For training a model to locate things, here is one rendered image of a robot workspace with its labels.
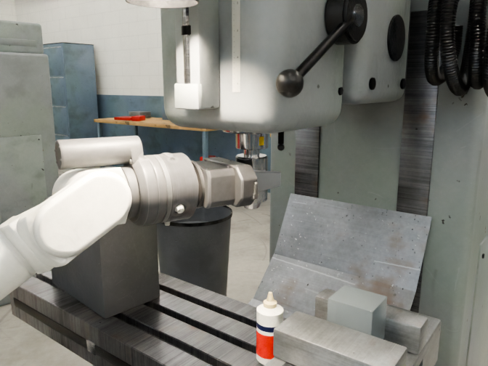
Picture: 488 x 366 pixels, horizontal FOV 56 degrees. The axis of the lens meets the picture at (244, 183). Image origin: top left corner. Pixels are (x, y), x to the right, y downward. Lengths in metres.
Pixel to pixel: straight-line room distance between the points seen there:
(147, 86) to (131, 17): 1.07
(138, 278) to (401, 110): 0.60
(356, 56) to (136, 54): 6.86
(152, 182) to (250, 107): 0.15
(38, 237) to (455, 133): 0.71
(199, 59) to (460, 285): 0.67
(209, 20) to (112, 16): 7.40
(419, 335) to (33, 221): 0.48
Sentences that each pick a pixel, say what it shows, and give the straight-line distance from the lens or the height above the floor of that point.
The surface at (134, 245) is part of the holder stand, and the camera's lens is 0.86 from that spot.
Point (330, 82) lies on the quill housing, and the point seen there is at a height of 1.37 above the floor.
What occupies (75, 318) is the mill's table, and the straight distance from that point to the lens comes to 0.91.
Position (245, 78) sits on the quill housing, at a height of 1.38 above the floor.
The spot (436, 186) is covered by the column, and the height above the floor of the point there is 1.18.
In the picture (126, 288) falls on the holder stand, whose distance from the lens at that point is 0.88.
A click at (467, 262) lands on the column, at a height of 1.04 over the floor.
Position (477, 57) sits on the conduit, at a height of 1.41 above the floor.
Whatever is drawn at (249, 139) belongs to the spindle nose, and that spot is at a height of 1.29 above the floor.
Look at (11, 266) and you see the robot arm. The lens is 0.53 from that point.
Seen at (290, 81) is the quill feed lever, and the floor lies 1.37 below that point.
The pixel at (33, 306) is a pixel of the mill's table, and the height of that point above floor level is 0.93.
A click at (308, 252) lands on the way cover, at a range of 1.02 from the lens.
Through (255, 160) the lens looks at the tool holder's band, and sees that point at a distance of 0.64.
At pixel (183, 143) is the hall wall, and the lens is 6.77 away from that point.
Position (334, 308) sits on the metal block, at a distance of 0.62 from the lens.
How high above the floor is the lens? 1.37
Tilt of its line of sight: 12 degrees down
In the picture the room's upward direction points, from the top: straight up
